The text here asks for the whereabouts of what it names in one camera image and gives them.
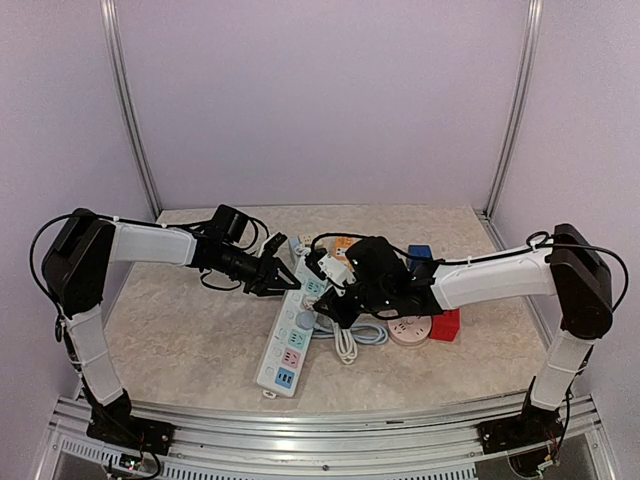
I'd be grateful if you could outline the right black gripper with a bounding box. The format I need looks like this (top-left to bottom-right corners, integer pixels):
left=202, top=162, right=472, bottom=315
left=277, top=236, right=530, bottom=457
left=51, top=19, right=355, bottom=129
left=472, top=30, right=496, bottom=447
left=314, top=279, right=394, bottom=327

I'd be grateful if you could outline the beige cube socket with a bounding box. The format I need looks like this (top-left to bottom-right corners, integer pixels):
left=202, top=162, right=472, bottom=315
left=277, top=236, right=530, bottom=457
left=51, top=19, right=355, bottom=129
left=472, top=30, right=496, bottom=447
left=298, top=233, right=318, bottom=247

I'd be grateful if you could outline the aluminium frame post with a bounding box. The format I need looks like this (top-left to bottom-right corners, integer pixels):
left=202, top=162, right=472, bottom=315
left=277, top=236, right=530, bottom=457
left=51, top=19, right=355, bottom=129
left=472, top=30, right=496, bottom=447
left=483, top=0, right=544, bottom=222
left=100, top=0, right=163, bottom=219

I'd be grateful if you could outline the right aluminium frame post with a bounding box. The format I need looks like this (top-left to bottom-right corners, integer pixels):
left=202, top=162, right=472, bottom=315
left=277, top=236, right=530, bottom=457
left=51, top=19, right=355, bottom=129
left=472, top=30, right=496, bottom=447
left=483, top=0, right=544, bottom=222

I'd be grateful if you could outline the white power strip blue USB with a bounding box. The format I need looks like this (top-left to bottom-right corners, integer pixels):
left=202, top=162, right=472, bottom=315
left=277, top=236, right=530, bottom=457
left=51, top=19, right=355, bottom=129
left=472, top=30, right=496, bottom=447
left=255, top=257, right=327, bottom=399

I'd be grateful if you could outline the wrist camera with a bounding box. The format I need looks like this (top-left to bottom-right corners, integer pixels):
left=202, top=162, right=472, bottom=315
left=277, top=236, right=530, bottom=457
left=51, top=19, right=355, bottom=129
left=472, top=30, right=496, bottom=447
left=259, top=232, right=287, bottom=258
left=305, top=249, right=356, bottom=288

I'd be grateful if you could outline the front aluminium rail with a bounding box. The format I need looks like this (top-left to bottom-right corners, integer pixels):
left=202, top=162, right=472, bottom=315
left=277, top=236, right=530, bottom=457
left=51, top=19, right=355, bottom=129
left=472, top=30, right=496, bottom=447
left=35, top=393, right=622, bottom=479

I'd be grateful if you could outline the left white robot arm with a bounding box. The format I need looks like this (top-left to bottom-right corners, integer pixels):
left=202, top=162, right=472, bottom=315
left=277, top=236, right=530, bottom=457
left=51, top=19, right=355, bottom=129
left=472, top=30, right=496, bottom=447
left=29, top=205, right=301, bottom=445

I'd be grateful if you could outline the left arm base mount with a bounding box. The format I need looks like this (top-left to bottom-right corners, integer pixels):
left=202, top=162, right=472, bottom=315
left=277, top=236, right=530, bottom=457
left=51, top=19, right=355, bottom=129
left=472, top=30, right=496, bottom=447
left=86, top=417, right=175, bottom=455

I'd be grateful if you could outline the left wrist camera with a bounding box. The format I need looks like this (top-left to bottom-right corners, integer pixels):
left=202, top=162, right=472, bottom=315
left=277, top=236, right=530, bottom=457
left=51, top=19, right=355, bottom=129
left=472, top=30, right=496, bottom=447
left=259, top=232, right=287, bottom=258

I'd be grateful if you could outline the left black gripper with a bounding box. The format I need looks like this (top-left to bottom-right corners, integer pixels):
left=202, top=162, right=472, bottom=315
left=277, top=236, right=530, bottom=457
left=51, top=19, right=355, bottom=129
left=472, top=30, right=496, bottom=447
left=215, top=243, right=300, bottom=296

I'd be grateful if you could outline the white cable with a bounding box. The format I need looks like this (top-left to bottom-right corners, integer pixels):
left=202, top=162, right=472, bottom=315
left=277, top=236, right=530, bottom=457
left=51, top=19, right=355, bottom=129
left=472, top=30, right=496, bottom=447
left=302, top=294, right=361, bottom=365

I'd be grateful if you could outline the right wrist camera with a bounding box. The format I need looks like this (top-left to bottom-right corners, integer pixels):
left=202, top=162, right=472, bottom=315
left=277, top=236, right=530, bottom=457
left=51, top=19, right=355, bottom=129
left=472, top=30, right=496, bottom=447
left=305, top=249, right=356, bottom=288

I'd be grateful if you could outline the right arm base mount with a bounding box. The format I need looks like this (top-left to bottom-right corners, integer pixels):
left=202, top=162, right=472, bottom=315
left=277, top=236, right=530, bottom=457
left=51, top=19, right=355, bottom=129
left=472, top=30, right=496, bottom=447
left=477, top=416, right=564, bottom=455

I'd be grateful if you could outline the white round socket base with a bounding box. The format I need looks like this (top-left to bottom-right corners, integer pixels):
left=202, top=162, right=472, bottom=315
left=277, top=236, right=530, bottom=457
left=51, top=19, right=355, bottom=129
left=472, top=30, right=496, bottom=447
left=387, top=316, right=432, bottom=347

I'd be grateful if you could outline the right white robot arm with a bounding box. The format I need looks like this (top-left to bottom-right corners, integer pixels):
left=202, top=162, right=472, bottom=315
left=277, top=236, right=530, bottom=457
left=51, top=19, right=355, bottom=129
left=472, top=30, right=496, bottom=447
left=305, top=223, right=623, bottom=444

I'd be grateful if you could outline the left aluminium frame post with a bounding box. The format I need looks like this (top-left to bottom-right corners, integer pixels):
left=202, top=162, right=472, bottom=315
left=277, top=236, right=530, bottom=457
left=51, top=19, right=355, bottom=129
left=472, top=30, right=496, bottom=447
left=100, top=0, right=163, bottom=219

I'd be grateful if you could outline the orange power strip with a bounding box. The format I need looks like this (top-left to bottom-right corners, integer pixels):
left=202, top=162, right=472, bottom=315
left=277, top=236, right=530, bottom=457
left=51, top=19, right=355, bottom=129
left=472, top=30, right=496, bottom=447
left=334, top=236, right=356, bottom=259

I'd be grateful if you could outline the red cube socket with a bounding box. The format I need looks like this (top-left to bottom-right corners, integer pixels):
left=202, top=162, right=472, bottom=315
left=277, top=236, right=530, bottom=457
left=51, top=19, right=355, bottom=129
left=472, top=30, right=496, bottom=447
left=429, top=309, right=461, bottom=342

